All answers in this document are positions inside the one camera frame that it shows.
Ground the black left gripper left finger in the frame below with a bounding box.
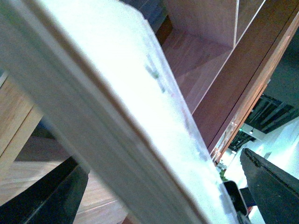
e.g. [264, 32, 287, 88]
[0, 157, 89, 224]

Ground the white paperback book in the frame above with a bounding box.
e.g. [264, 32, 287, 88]
[0, 0, 238, 224]

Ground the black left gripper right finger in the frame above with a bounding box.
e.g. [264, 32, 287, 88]
[240, 148, 299, 224]

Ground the light wooden shelf unit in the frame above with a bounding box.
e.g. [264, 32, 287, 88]
[0, 0, 299, 224]

